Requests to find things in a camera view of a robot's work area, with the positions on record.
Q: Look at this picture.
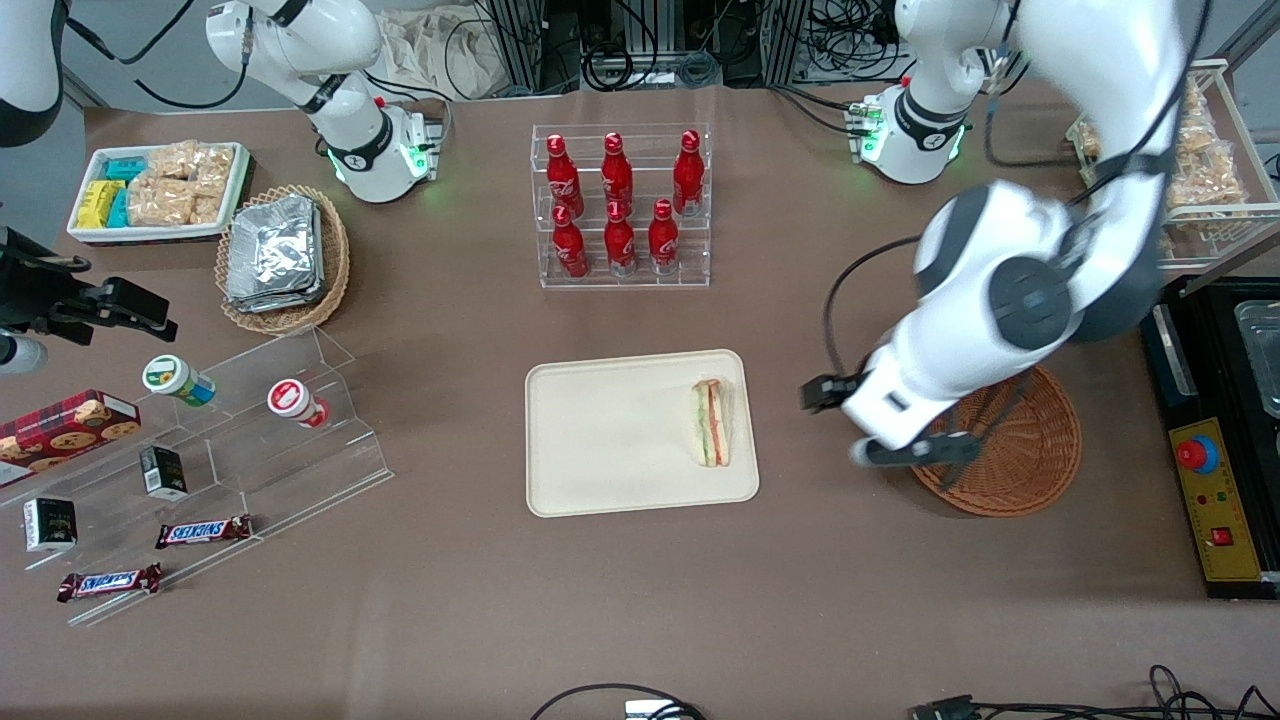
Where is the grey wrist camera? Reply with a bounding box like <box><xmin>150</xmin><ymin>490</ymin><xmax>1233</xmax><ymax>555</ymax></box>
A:
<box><xmin>850</xmin><ymin>432</ymin><xmax>982</xmax><ymax>471</ymax></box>
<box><xmin>0</xmin><ymin>335</ymin><xmax>49</xmax><ymax>376</ymax></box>

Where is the black metal machine base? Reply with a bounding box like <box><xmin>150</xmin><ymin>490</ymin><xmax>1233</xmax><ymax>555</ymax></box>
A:
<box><xmin>1140</xmin><ymin>275</ymin><xmax>1280</xmax><ymax>601</ymax></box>

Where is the triangle sandwich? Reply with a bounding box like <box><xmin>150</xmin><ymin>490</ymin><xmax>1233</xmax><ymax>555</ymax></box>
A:
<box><xmin>690</xmin><ymin>378</ymin><xmax>735</xmax><ymax>469</ymax></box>

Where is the small black box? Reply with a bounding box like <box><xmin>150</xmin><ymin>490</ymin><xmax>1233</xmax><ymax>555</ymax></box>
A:
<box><xmin>23</xmin><ymin>497</ymin><xmax>79</xmax><ymax>554</ymax></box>
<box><xmin>139</xmin><ymin>445</ymin><xmax>189</xmax><ymax>501</ymax></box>

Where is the white wire rack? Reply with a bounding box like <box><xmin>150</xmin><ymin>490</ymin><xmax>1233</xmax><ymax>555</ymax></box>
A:
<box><xmin>1065</xmin><ymin>58</ymin><xmax>1263</xmax><ymax>271</ymax></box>

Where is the brown round wicker basket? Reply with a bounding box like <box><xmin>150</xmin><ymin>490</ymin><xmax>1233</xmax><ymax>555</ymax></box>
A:
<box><xmin>905</xmin><ymin>365</ymin><xmax>1083</xmax><ymax>518</ymax></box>

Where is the aluminium frame with cables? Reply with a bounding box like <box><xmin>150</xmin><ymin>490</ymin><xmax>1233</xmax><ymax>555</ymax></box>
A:
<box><xmin>485</xmin><ymin>0</ymin><xmax>906</xmax><ymax>93</ymax></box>

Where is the yellow snack pack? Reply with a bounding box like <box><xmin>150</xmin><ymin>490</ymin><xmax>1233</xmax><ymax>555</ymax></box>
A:
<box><xmin>77</xmin><ymin>180</ymin><xmax>123</xmax><ymax>229</ymax></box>

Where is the stack of silver foil packs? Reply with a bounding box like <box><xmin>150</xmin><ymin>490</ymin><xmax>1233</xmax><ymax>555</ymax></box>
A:
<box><xmin>226</xmin><ymin>194</ymin><xmax>326</xmax><ymax>314</ymax></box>

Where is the red tartan cookie box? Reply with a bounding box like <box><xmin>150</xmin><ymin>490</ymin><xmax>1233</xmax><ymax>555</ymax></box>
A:
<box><xmin>0</xmin><ymin>389</ymin><xmax>142</xmax><ymax>488</ymax></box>

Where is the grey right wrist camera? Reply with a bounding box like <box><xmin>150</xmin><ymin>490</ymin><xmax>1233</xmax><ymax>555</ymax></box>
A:
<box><xmin>0</xmin><ymin>335</ymin><xmax>49</xmax><ymax>376</ymax></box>

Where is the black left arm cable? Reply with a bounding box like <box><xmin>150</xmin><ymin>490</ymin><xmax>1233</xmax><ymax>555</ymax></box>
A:
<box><xmin>822</xmin><ymin>235</ymin><xmax>926</xmax><ymax>386</ymax></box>

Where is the white rectangular snack tray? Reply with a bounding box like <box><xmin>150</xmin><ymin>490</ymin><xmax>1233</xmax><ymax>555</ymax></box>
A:
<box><xmin>66</xmin><ymin>141</ymin><xmax>251</xmax><ymax>246</ymax></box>

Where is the beige cloth bag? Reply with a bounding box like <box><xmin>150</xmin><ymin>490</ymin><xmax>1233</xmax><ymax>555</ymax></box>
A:
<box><xmin>375</xmin><ymin>8</ymin><xmax>513</xmax><ymax>101</ymax></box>

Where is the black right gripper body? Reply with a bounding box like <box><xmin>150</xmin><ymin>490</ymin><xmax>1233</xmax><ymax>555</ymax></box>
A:
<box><xmin>0</xmin><ymin>228</ymin><xmax>101</xmax><ymax>346</ymax></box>

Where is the cream plastic tray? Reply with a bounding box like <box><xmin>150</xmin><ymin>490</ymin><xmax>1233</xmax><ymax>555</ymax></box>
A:
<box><xmin>525</xmin><ymin>349</ymin><xmax>761</xmax><ymax>519</ymax></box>

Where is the clear acrylic bottle rack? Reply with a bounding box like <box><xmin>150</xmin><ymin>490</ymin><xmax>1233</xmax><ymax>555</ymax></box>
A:
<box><xmin>531</xmin><ymin>123</ymin><xmax>713</xmax><ymax>291</ymax></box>

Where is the yellow emergency stop control box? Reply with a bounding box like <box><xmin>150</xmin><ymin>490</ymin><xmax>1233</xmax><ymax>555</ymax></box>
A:
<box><xmin>1168</xmin><ymin>415</ymin><xmax>1266</xmax><ymax>584</ymax></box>

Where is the green lid yogurt cup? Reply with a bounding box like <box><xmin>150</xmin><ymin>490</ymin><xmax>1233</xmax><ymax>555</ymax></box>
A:
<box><xmin>141</xmin><ymin>354</ymin><xmax>217</xmax><ymax>408</ymax></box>

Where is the red cola bottle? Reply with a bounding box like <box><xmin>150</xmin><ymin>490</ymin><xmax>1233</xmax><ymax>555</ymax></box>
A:
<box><xmin>601</xmin><ymin>131</ymin><xmax>634</xmax><ymax>216</ymax></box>
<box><xmin>604</xmin><ymin>200</ymin><xmax>637</xmax><ymax>278</ymax></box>
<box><xmin>672</xmin><ymin>129</ymin><xmax>705</xmax><ymax>218</ymax></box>
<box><xmin>546</xmin><ymin>133</ymin><xmax>585</xmax><ymax>219</ymax></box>
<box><xmin>648</xmin><ymin>198</ymin><xmax>680</xmax><ymax>276</ymax></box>
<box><xmin>552</xmin><ymin>205</ymin><xmax>590</xmax><ymax>280</ymax></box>

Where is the black cable with connector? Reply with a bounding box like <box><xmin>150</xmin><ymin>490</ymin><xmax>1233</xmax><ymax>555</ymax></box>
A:
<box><xmin>910</xmin><ymin>665</ymin><xmax>1280</xmax><ymax>720</ymax></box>

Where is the light oval wicker basket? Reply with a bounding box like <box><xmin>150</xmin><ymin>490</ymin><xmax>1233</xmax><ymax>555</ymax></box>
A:
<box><xmin>215</xmin><ymin>184</ymin><xmax>351</xmax><ymax>335</ymax></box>

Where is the red lid yogurt cup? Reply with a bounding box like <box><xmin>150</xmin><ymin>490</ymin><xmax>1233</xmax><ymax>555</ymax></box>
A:
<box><xmin>267</xmin><ymin>378</ymin><xmax>331</xmax><ymax>429</ymax></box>

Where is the brown Snickers bar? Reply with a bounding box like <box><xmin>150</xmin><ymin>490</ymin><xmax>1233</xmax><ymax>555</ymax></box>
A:
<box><xmin>57</xmin><ymin>563</ymin><xmax>163</xmax><ymax>603</ymax></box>
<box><xmin>155</xmin><ymin>514</ymin><xmax>253</xmax><ymax>550</ymax></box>

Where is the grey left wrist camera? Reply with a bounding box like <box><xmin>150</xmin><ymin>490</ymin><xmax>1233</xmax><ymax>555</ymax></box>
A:
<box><xmin>850</xmin><ymin>432</ymin><xmax>982</xmax><ymax>471</ymax></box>

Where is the black looped cable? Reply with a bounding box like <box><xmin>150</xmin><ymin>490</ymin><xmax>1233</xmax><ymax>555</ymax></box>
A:
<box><xmin>528</xmin><ymin>683</ymin><xmax>707</xmax><ymax>720</ymax></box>

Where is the clear acrylic stepped shelf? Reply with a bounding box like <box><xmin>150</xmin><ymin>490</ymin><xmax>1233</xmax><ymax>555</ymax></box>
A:
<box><xmin>0</xmin><ymin>325</ymin><xmax>394</xmax><ymax>628</ymax></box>

